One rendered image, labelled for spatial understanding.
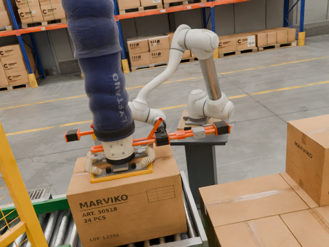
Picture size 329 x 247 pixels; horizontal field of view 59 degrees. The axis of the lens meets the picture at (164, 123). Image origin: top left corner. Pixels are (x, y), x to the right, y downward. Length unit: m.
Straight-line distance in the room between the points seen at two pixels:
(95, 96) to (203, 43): 0.78
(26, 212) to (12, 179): 0.17
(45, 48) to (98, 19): 8.96
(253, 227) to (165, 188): 0.57
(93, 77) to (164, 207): 0.79
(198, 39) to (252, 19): 8.93
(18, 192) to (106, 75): 0.64
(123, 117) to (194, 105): 0.94
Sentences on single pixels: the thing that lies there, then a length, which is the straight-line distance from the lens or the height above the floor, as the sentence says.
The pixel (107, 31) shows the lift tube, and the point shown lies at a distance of 1.41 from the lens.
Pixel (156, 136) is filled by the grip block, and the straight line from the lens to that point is 1.63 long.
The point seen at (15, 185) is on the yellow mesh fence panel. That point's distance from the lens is 1.33.
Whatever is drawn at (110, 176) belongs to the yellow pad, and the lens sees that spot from 1.60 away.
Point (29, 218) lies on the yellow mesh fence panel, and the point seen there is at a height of 1.02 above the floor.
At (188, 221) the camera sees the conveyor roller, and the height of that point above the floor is 0.55.
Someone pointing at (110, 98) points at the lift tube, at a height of 1.39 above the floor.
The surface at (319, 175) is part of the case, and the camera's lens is 1.92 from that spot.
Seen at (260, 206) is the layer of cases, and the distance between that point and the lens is 1.97.
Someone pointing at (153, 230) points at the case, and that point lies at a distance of 1.75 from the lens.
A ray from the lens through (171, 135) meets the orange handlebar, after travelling 1.64.
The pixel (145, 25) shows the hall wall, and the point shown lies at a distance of 9.97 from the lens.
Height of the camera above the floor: 1.79
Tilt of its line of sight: 23 degrees down
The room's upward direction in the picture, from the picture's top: 8 degrees counter-clockwise
